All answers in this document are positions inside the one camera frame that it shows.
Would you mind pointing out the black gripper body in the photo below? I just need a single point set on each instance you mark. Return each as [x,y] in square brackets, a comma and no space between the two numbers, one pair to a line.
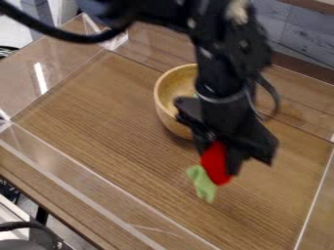
[228,117]

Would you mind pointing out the wooden bowl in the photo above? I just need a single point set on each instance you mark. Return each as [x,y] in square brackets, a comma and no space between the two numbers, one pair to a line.
[175,83]

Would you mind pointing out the black metal bracket with bolt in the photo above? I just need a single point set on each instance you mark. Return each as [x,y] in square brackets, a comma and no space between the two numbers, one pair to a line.
[48,239]

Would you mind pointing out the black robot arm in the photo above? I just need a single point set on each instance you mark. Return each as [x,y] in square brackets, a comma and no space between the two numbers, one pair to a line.
[231,53]

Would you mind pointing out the red felt fruit green stem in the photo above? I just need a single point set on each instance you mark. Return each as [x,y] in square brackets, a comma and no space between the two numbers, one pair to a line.
[208,174]

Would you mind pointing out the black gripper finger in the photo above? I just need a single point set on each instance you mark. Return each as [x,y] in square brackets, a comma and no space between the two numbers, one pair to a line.
[236,157]
[203,139]

